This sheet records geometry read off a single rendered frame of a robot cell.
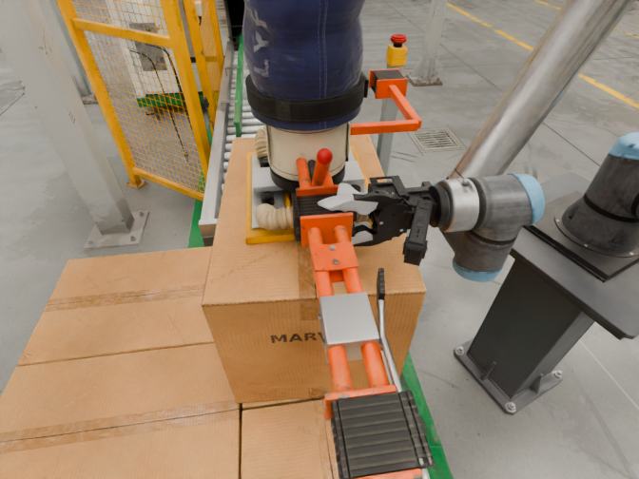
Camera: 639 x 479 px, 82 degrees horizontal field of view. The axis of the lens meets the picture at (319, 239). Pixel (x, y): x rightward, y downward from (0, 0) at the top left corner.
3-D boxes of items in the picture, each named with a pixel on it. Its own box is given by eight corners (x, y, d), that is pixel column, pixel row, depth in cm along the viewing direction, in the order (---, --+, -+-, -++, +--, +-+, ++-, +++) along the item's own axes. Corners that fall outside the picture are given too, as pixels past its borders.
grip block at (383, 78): (368, 87, 108) (370, 69, 105) (396, 86, 109) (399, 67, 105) (375, 99, 102) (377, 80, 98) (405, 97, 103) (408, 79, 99)
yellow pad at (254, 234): (247, 158, 99) (244, 141, 96) (284, 156, 100) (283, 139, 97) (245, 245, 75) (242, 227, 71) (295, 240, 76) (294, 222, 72)
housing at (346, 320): (317, 316, 50) (316, 296, 47) (366, 311, 51) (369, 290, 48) (323, 364, 45) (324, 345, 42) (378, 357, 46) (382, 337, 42)
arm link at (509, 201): (535, 239, 65) (561, 191, 58) (468, 245, 64) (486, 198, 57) (509, 206, 72) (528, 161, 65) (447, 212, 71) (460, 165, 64)
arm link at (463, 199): (469, 240, 63) (486, 195, 57) (441, 243, 63) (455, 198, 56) (449, 208, 70) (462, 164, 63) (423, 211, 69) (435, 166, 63)
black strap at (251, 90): (248, 79, 80) (245, 60, 77) (353, 74, 82) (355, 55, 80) (247, 127, 64) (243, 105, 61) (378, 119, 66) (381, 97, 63)
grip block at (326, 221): (292, 215, 66) (290, 187, 62) (346, 210, 67) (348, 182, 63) (297, 247, 60) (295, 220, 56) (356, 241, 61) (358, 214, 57)
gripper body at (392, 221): (361, 211, 68) (424, 205, 69) (373, 243, 62) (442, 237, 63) (365, 176, 63) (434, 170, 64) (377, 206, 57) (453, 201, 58)
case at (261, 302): (250, 239, 135) (233, 138, 108) (359, 233, 137) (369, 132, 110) (236, 404, 91) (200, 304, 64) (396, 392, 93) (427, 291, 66)
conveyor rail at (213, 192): (230, 66, 315) (226, 41, 302) (236, 65, 315) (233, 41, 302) (209, 258, 147) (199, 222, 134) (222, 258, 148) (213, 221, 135)
